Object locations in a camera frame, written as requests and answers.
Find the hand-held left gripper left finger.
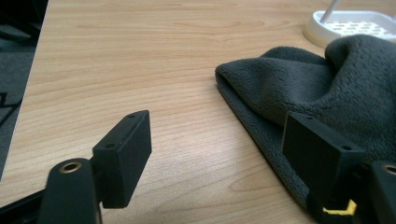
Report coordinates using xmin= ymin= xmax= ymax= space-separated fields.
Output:
xmin=92 ymin=109 xmax=152 ymax=209

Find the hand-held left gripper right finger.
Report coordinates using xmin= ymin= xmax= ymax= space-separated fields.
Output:
xmin=281 ymin=111 xmax=367 ymax=210

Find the dark grey cloth bag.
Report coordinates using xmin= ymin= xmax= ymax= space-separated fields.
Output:
xmin=214 ymin=34 xmax=396 ymax=218

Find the white towel rack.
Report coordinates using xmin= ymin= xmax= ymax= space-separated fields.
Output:
xmin=303 ymin=0 xmax=396 ymax=49

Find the thin black floor cable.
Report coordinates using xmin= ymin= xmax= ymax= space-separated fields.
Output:
xmin=0 ymin=91 xmax=21 ymax=127

